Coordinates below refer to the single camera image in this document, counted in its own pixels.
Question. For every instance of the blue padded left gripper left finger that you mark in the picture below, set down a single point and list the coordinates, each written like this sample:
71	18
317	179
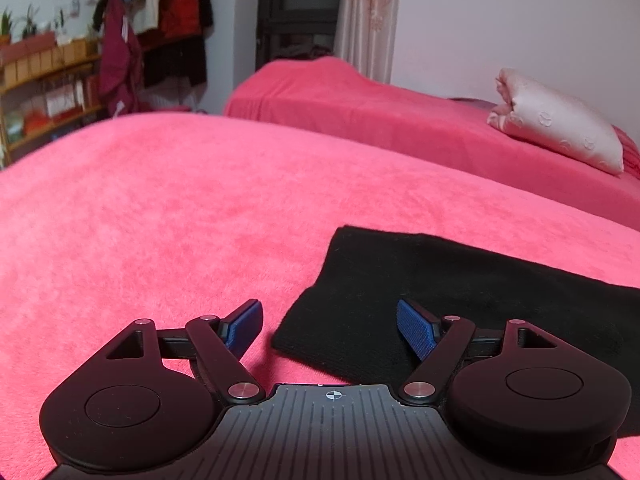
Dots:
219	344

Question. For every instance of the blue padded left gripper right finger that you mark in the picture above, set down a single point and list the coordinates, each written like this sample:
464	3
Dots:
439	343

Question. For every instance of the black knit pants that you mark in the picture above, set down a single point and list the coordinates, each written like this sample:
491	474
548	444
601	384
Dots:
345	323

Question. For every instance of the pink bed blanket near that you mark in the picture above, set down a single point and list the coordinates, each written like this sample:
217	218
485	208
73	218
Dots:
171	216

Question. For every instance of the pale pink folded quilt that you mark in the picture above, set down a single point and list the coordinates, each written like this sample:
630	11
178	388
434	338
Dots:
538	114

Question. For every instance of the folded pink blanket stack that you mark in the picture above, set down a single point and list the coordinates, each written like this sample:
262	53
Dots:
631	154

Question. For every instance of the pink covered far bed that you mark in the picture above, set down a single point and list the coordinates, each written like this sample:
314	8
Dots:
329	96

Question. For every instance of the wooden shelf with boxes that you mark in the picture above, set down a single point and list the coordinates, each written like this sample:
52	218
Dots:
49	82

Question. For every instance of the pink patterned curtain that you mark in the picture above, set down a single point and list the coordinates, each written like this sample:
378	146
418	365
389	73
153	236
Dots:
365	35

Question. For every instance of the hanging clothes on rack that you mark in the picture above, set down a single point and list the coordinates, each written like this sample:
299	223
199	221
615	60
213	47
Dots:
145	43

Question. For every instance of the dark window frame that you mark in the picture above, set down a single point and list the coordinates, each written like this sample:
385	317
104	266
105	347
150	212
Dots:
295	30

